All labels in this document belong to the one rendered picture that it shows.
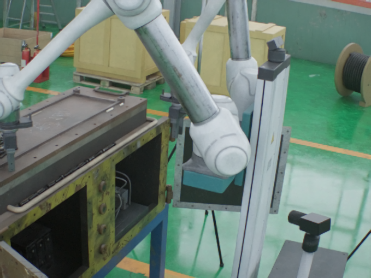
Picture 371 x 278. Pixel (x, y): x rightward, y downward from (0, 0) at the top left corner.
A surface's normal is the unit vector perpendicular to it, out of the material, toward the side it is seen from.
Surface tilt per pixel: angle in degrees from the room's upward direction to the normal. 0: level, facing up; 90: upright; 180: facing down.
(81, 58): 90
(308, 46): 90
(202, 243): 0
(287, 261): 0
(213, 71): 90
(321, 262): 0
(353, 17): 90
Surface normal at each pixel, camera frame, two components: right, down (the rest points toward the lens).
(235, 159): 0.16, 0.46
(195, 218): 0.07, -0.93
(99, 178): 0.91, 0.21
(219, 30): -0.38, 0.32
